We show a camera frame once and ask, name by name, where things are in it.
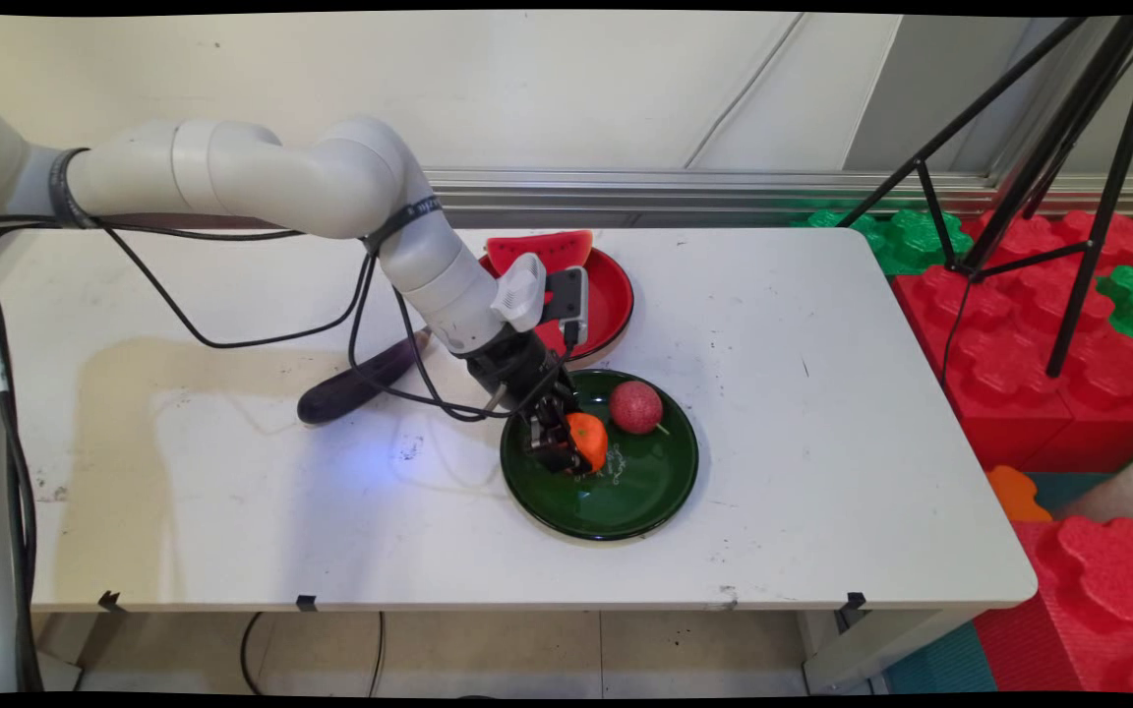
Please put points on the orange foam piece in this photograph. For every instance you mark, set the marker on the orange foam piece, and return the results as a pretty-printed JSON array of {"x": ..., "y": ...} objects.
[{"x": 1016, "y": 495}]

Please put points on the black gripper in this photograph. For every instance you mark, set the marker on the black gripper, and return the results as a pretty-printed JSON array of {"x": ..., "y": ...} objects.
[{"x": 517, "y": 369}]

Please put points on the black tripod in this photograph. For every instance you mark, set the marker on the black tripod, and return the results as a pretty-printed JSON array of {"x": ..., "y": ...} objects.
[{"x": 1068, "y": 147}]

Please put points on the grey wrist camera white mount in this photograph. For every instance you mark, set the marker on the grey wrist camera white mount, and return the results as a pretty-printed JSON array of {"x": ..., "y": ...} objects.
[{"x": 566, "y": 300}]

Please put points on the dark green plate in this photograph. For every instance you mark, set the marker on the dark green plate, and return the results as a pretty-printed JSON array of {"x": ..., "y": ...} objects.
[{"x": 635, "y": 482}]

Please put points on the white table leg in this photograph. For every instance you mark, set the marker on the white table leg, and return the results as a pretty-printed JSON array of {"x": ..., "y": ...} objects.
[{"x": 871, "y": 649}]

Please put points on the black table edge clip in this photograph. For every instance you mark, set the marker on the black table edge clip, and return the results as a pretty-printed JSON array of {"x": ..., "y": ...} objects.
[
  {"x": 111, "y": 600},
  {"x": 855, "y": 601},
  {"x": 307, "y": 602}
]

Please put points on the red round toy fruit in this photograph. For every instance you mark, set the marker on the red round toy fruit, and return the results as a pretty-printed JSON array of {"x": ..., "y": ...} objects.
[{"x": 635, "y": 407}]

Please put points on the teal foam mat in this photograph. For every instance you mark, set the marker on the teal foam mat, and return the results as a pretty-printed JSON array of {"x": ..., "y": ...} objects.
[{"x": 940, "y": 664}]

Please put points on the orange toy fruit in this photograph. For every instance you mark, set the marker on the orange toy fruit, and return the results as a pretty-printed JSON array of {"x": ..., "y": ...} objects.
[{"x": 590, "y": 440}]

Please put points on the purple toy eggplant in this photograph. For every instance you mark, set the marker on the purple toy eggplant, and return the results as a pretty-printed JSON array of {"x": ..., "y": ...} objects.
[{"x": 350, "y": 388}]

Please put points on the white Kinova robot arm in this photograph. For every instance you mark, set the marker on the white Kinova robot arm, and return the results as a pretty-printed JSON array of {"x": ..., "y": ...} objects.
[{"x": 330, "y": 187}]

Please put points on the aluminium rail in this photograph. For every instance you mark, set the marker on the aluminium rail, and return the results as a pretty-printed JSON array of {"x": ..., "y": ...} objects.
[{"x": 724, "y": 187}]

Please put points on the red watermelon slice toy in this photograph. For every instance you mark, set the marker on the red watermelon slice toy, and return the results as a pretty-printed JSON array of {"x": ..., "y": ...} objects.
[{"x": 552, "y": 248}]

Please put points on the red plate black rim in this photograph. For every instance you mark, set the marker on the red plate black rim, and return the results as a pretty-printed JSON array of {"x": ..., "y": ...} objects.
[{"x": 611, "y": 300}]

